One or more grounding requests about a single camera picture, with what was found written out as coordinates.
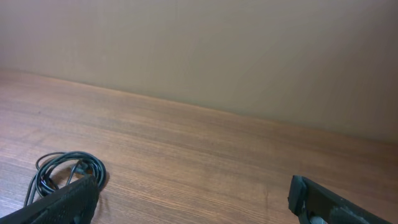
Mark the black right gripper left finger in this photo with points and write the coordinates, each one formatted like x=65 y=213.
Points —
x=74 y=203

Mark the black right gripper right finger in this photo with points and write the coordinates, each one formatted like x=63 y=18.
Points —
x=312 y=203

